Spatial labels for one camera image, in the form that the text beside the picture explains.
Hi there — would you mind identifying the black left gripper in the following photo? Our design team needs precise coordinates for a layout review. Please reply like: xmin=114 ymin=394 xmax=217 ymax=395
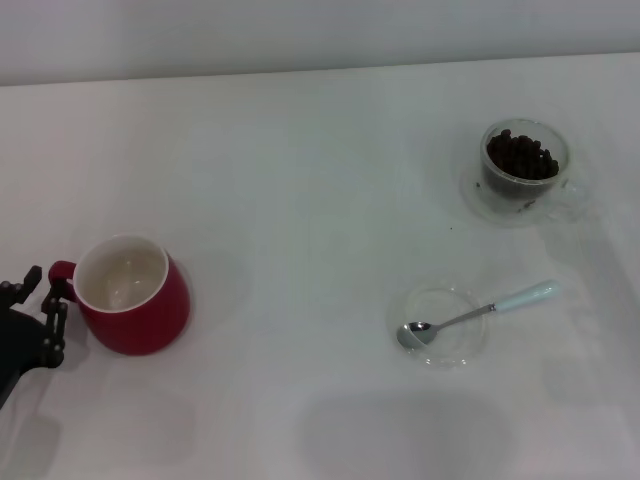
xmin=0 ymin=266 xmax=69 ymax=409

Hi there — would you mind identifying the red ceramic mug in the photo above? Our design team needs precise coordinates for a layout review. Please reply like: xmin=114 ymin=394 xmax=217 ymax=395
xmin=48 ymin=232 xmax=192 ymax=357

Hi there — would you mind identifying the blue handled metal spoon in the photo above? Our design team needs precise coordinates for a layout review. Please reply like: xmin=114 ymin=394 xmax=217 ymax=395
xmin=396 ymin=279 xmax=561 ymax=350

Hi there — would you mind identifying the clear glass cup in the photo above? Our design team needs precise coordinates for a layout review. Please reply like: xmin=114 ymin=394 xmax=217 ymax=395
xmin=479 ymin=117 xmax=591 ymax=221

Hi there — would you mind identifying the coffee beans pile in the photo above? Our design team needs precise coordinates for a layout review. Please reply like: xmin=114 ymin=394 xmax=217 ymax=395
xmin=482 ymin=128 xmax=561 ymax=200

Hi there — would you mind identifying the clean clear glass saucer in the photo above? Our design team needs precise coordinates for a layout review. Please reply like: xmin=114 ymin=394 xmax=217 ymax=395
xmin=387 ymin=283 xmax=487 ymax=371

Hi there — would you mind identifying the glass saucer with bean crumbs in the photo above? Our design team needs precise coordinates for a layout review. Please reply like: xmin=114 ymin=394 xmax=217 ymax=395
xmin=459 ymin=159 xmax=591 ymax=230

